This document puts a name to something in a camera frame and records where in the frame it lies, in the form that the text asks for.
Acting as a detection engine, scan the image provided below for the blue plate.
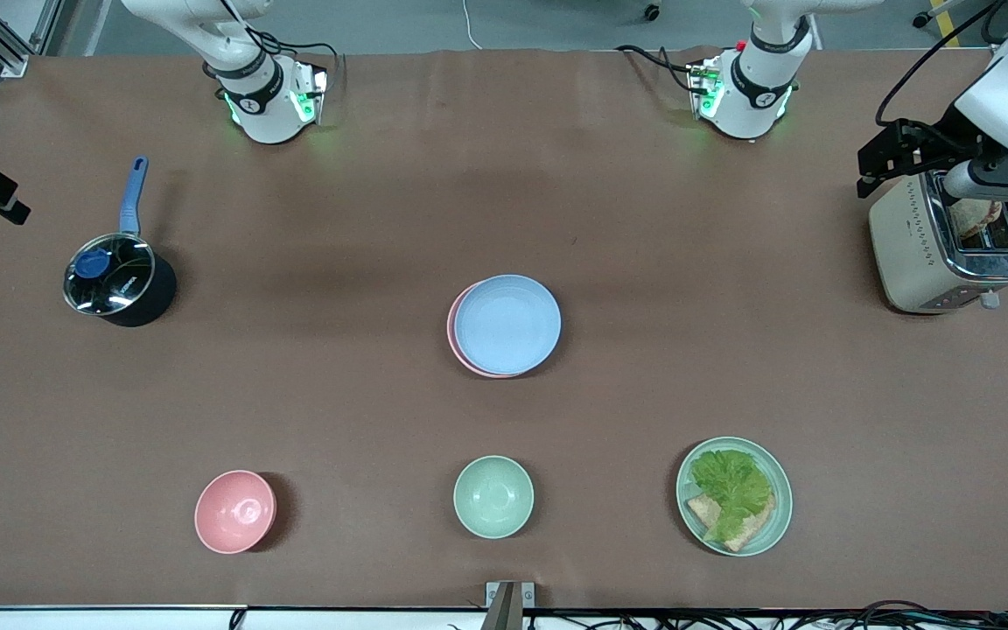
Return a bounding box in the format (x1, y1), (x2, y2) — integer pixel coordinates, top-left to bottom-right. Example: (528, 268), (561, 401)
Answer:
(454, 275), (563, 377)

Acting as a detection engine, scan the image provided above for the pink plate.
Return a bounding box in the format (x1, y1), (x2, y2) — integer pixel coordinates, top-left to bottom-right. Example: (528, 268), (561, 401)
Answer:
(447, 284), (522, 380)

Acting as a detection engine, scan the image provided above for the beige chrome toaster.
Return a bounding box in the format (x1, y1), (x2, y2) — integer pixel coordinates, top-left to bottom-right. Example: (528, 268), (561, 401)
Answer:
(869, 171), (1008, 314)

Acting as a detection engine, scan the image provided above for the brown bread slice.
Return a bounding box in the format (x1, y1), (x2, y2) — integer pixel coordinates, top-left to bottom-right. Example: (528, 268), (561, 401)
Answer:
(950, 199), (1004, 239)

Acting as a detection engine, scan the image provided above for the glass lid blue knob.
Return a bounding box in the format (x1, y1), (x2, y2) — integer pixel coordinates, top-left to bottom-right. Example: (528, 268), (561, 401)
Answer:
(64, 233), (158, 316)

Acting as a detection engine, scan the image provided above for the base box green light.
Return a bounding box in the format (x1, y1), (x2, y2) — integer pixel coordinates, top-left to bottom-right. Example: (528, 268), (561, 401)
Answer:
(290, 59), (332, 125)
(687, 57), (728, 120)

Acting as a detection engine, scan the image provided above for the green lettuce leaf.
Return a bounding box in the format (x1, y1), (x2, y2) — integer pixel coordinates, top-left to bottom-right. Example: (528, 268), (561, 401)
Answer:
(689, 449), (774, 543)

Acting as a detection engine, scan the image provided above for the green plate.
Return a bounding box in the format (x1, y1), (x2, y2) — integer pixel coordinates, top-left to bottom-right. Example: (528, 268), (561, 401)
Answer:
(676, 437), (794, 557)

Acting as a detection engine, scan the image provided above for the brown toast slice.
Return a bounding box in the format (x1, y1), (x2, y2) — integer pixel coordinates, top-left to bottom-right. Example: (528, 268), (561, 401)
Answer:
(686, 493), (776, 553)

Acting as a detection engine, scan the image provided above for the small pink bowl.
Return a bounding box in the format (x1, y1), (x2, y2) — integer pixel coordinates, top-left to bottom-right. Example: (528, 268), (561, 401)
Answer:
(194, 470), (277, 555)

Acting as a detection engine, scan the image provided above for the small green bowl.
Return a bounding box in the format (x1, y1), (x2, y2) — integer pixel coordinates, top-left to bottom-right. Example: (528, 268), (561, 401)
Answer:
(453, 455), (535, 539)

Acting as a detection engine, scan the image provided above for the black saucepan blue handle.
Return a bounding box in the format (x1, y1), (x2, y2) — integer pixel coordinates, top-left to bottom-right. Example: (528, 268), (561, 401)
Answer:
(63, 156), (179, 328)

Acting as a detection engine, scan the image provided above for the black base cable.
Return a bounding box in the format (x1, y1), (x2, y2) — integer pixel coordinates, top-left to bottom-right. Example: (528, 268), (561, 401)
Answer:
(615, 44), (706, 94)

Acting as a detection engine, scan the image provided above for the metal table bracket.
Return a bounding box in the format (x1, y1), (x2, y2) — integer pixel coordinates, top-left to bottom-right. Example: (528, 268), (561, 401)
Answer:
(486, 581), (536, 630)

